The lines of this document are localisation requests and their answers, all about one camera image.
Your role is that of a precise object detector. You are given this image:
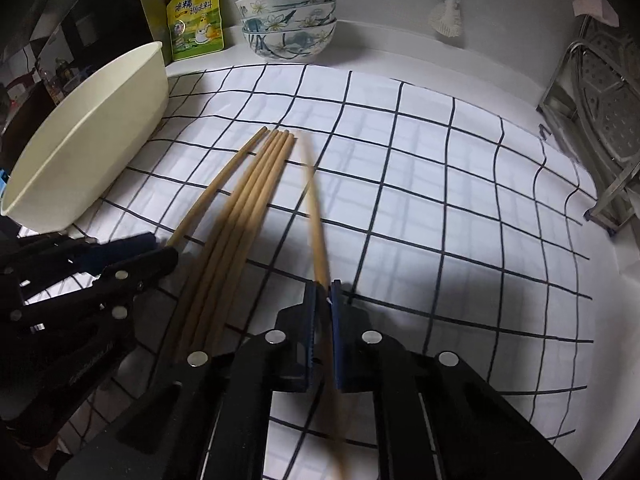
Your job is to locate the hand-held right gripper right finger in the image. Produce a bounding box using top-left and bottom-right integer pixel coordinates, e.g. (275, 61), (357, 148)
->
(327, 280), (584, 480)

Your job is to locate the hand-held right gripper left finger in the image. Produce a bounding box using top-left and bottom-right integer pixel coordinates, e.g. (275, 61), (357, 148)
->
(55, 280), (326, 480)

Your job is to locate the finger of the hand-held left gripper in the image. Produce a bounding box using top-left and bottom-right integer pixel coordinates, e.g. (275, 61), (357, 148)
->
(0, 232), (157, 286)
(10, 247), (179, 342)

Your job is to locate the perforated metal steamer plate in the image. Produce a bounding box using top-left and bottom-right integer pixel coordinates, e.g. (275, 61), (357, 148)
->
(575, 15), (640, 167)

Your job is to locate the bunch of wooden chopsticks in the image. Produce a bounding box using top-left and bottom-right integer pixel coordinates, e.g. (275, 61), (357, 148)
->
(165, 126), (296, 361)

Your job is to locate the blue floral ceramic bowl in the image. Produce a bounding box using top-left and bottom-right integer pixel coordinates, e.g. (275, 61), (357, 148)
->
(242, 20), (337, 64)
(235, 0), (335, 17)
(240, 2), (339, 32)

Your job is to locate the pink hanging cloth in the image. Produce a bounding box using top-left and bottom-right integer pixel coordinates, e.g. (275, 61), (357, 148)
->
(570, 0), (621, 27)

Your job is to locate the white black grid cloth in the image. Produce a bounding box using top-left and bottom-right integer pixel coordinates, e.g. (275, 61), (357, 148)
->
(65, 62), (599, 480)

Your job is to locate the cream round plastic basin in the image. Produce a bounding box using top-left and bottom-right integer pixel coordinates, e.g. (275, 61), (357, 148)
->
(0, 41), (171, 235)

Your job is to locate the single light wooden chopstick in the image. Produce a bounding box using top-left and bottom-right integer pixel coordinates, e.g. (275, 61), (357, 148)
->
(297, 132), (351, 480)

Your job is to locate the metal wire rack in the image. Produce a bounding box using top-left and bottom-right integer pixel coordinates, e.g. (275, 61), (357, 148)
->
(537, 42), (640, 236)

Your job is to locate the yellow seasoning pouch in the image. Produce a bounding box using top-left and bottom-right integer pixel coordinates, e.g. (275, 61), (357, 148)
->
(165, 0), (226, 62)

